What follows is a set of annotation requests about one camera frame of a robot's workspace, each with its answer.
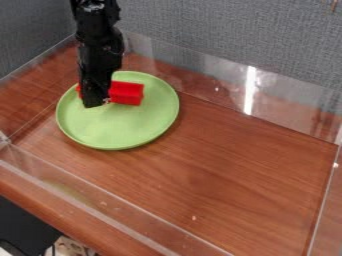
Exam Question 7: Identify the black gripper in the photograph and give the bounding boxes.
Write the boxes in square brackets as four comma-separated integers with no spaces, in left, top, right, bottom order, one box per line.
[69,0,124,108]

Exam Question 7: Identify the red rectangular block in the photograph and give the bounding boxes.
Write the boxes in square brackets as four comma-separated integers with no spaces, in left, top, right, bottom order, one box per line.
[75,80,146,107]

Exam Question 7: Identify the green round plate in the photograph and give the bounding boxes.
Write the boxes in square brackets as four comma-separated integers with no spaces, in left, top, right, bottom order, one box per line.
[55,71,180,150]

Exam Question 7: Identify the white power strip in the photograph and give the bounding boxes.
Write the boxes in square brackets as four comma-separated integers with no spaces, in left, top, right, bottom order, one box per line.
[53,236,99,256]

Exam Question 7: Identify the clear acrylic enclosure walls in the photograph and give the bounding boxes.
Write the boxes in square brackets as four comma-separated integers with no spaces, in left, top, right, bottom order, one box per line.
[0,34,342,256]

